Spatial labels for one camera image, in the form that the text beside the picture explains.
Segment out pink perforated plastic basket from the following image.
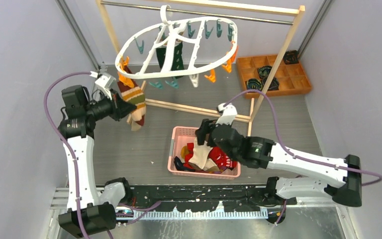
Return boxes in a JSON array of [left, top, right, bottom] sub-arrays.
[[167, 126, 241, 180]]

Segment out rolled dark sock in tray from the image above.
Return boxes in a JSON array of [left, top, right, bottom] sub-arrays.
[[257, 65, 272, 79]]

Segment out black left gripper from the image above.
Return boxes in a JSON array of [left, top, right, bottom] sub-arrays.
[[85, 88, 136, 121]]

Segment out striped beige maroon sock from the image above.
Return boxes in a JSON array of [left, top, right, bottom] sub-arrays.
[[117, 72, 147, 131]]

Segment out navy santa sock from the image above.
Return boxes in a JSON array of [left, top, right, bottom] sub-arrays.
[[174, 156, 195, 172]]

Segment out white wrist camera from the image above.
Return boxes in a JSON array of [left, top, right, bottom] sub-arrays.
[[90, 71, 115, 101], [216, 103, 237, 126]]

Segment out green sock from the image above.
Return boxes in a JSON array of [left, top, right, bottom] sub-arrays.
[[155, 36, 185, 80]]

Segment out metal hanging rod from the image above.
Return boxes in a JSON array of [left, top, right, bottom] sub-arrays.
[[100, 0, 294, 26]]

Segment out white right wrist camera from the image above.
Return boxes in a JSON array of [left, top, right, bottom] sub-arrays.
[[216, 103, 237, 126]]

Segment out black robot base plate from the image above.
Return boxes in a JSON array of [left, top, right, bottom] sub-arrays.
[[120, 184, 284, 212]]

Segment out white oval clip hanger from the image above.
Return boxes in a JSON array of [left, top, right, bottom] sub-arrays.
[[115, 5, 238, 85]]

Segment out beige brown block sock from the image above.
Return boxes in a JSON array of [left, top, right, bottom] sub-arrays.
[[188, 138, 217, 171]]

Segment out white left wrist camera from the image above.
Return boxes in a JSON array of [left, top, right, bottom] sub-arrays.
[[90, 71, 115, 101]]

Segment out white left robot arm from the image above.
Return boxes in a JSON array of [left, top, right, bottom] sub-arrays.
[[58, 85, 136, 239]]

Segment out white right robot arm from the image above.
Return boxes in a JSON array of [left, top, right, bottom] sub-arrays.
[[195, 119, 362, 207]]

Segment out plain red sock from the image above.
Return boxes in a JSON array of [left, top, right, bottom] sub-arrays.
[[181, 143, 196, 170]]

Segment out wooden clothes rack frame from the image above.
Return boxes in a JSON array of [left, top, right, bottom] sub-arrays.
[[96, 0, 305, 135]]

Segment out orange wooden divided tray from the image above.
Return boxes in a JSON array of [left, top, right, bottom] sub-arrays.
[[236, 55, 312, 97]]

